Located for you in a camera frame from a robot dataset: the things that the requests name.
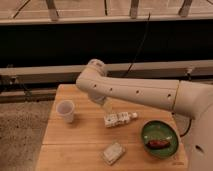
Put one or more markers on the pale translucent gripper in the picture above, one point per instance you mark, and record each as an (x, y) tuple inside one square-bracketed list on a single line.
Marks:
[(107, 107)]

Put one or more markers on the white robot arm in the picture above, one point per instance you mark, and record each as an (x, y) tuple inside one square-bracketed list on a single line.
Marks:
[(191, 99)]

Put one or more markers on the green ceramic plate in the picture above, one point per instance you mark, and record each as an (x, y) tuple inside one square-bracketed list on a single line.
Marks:
[(159, 130)]

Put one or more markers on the white labelled plastic bottle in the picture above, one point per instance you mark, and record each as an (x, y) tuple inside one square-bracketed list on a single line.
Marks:
[(116, 119)]

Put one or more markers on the white rectangular sponge block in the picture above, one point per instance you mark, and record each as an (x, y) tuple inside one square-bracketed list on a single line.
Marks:
[(113, 152)]

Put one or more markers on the brown sausage on plate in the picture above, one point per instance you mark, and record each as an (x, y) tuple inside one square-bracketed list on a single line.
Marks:
[(158, 144)]

